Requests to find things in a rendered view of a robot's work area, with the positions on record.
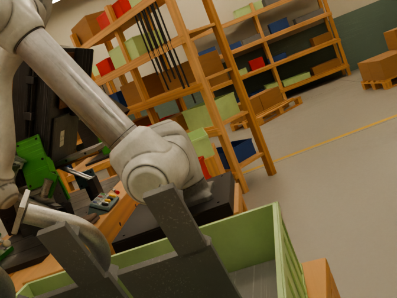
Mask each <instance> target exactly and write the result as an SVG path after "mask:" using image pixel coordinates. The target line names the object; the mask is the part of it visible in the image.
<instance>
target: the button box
mask: <svg viewBox="0 0 397 298"><path fill-rule="evenodd" d="M98 196H103V197H98ZM98 196H97V197H96V198H99V199H100V200H96V199H94V200H93V201H97V203H93V202H91V203H90V205H89V211H88V214H87V215H90V214H92V213H97V216H99V215H103V214H104V213H108V212H109V211H110V210H111V209H112V208H113V207H114V205H115V204H116V203H117V202H118V200H119V197H118V196H116V197H113V200H111V201H110V203H109V204H108V205H107V206H105V205H102V202H103V201H105V199H107V197H108V196H109V194H106V193H105V195H101V193H100V194H99V195H98Z"/></svg>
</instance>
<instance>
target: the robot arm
mask: <svg viewBox="0 0 397 298"><path fill-rule="evenodd" d="M52 6H53V0H0V209H8V208H10V207H11V206H12V205H14V204H15V203H16V201H17V200H18V196H19V191H18V188H17V186H16V185H15V184H14V183H15V181H14V176H15V173H14V171H17V170H18V169H22V167H23V165H24V163H20V162H16V161H14V158H15V152H16V137H15V124H14V110H13V103H12V81H13V78H14V74H15V72H16V71H17V69H18V68H19V66H20V65H21V63H22V62H23V61H25V62H26V64H28V65H29V66H30V68H32V69H33V71H35V72H36V74H38V75H39V77H40V78H41V79H42V80H43V81H44V82H45V83H46V84H47V85H48V86H49V87H50V88H51V89H52V90H53V91H54V93H55V94H56V95H57V96H58V97H59V98H60V99H61V100H62V101H63V102H64V103H65V104H66V105H67V106H68V107H69V108H70V109H71V110H72V111H73V112H74V113H75V114H76V115H77V116H78V117H79V118H80V119H81V120H82V121H83V122H84V123H85V125H86V126H87V127H88V128H89V129H90V130H91V131H92V132H93V133H94V134H95V135H96V136H97V137H98V138H99V139H100V140H101V142H103V143H104V145H105V146H107V148H108V149H110V150H111V152H110V153H109V159H110V165H111V166H112V167H113V169H114V170H115V171H116V174H117V175H118V176H119V178H120V180H121V182H122V184H123V187H124V189H125V191H126V192H127V194H128V195H129V196H130V197H131V198H132V199H133V200H134V201H136V202H138V203H140V204H143V205H146V203H145V202H144V200H143V193H145V192H148V191H150V190H153V189H156V188H158V186H159V185H160V184H163V185H166V184H170V183H172V182H173V183H174V184H175V186H176V188H177V189H180V190H183V199H184V202H185V204H186V205H187V207H188V208H189V207H191V206H194V205H197V204H199V203H203V202H207V201H210V200H212V199H213V195H212V193H213V187H214V186H215V183H214V181H210V182H207V181H206V179H205V177H204V175H203V172H202V169H201V165H200V162H199V159H198V156H197V154H196V151H195V149H194V147H193V144H192V142H191V140H190V138H189V136H188V134H187V133H186V131H185V130H184V129H183V128H182V126H180V125H179V124H178V123H177V122H175V121H172V120H170V119H167V120H165V121H161V122H158V123H156V124H153V125H150V126H148V127H146V126H138V127H137V126H136V125H135V124H134V123H133V122H132V121H131V120H130V119H129V118H128V117H127V116H126V114H125V113H124V112H123V111H122V110H121V109H120V108H119V107H118V106H117V105H116V104H115V103H114V102H113V100H111V98H110V97H108V95H107V94H106V93H105V92H104V91H103V90H101V88H100V87H99V86H98V85H97V84H96V83H95V82H94V81H93V80H92V79H91V78H90V77H89V75H88V74H87V73H86V72H85V71H84V70H83V69H82V68H81V67H80V66H79V65H78V64H77V63H76V62H75V61H74V60H73V59H72V58H71V57H70V56H69V55H68V54H67V53H66V52H65V51H64V49H63V48H62V47H61V46H60V45H59V44H58V43H57V42H56V41H55V40H54V39H53V38H52V36H51V35H49V33H48V32H46V30H45V27H46V25H47V23H48V20H49V18H50V15H51V11H52Z"/></svg>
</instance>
